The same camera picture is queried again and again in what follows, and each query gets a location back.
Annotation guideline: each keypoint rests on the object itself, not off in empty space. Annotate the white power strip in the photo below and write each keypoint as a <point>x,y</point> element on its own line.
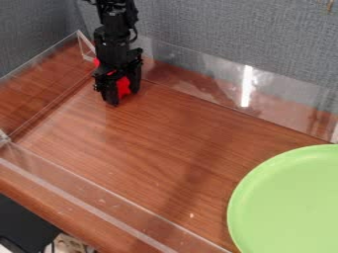
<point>69,244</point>

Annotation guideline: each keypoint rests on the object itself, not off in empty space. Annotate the clear acrylic barrier wall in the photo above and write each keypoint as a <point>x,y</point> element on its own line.
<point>135,177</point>

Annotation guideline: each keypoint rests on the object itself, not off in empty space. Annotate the black box under table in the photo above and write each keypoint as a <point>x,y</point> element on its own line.
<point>25,228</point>

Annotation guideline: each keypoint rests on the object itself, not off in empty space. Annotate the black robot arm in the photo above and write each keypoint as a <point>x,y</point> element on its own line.
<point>118,12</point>

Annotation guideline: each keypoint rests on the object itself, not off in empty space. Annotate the red plastic block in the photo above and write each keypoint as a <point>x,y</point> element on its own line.
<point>122,83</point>

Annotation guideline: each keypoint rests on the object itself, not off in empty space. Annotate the green plate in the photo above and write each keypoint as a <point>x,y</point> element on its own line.
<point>284,206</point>

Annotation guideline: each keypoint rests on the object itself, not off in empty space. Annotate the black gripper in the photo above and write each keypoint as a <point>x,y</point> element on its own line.
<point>117,56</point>

